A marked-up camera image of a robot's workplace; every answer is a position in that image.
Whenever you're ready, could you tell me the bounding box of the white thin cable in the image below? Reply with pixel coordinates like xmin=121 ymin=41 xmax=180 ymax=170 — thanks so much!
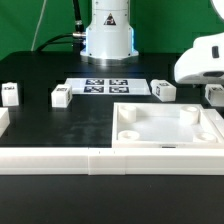
xmin=30 ymin=0 xmax=47 ymax=52

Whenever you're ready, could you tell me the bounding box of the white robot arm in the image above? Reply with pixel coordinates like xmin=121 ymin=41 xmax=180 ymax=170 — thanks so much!
xmin=81 ymin=0 xmax=224 ymax=84

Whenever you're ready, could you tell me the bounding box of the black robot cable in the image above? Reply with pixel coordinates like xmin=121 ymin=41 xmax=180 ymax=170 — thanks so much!
xmin=35 ymin=0 xmax=87 ymax=53

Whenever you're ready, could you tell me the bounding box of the white left fence piece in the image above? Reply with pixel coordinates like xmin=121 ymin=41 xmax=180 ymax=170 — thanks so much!
xmin=0 ymin=108 xmax=10 ymax=137

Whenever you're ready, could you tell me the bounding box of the white right fence piece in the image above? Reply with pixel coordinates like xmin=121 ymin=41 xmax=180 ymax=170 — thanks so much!
xmin=205 ymin=109 xmax=224 ymax=138

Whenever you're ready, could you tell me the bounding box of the white square tabletop part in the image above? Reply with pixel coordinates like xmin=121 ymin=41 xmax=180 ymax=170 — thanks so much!
xmin=112 ymin=103 xmax=224 ymax=149

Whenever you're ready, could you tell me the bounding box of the white front fence bar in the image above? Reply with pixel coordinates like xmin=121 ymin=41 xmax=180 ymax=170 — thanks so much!
xmin=0 ymin=148 xmax=224 ymax=175

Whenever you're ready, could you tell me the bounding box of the white fence piece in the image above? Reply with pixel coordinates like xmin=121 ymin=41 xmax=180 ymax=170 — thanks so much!
xmin=0 ymin=108 xmax=10 ymax=137
xmin=205 ymin=109 xmax=224 ymax=138

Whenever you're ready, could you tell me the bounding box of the white fiducial marker sheet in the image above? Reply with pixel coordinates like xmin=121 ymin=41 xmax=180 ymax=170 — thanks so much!
xmin=65 ymin=78 xmax=151 ymax=95

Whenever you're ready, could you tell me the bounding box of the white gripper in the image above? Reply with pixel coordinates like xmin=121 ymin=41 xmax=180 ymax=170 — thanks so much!
xmin=174 ymin=32 xmax=224 ymax=84

